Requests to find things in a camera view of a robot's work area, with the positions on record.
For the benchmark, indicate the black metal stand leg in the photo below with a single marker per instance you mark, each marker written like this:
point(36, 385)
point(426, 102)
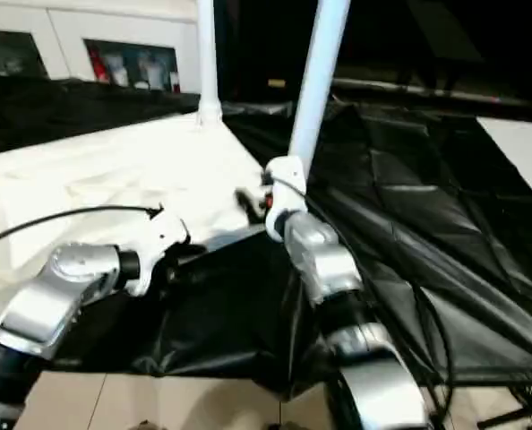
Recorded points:
point(517, 415)

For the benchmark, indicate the white glass-door cabinet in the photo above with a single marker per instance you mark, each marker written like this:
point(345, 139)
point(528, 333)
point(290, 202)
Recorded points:
point(69, 27)

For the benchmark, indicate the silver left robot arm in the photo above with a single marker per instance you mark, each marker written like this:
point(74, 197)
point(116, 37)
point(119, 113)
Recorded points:
point(60, 277)

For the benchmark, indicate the grey left robot foot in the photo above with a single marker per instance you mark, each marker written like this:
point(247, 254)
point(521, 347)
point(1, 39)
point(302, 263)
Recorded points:
point(146, 425)

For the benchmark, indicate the white flat board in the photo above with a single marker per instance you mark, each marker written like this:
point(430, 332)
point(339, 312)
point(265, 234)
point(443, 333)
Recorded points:
point(523, 152)

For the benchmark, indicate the black case with gold label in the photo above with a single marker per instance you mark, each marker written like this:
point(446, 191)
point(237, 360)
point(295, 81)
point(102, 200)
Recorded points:
point(266, 45)

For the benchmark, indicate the black work mat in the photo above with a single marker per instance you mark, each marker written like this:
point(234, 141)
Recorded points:
point(427, 224)

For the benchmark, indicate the white plastic table top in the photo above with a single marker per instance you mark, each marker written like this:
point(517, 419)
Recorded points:
point(91, 179)

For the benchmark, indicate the dark metal rod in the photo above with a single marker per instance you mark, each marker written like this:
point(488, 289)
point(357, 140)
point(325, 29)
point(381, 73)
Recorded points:
point(427, 92)

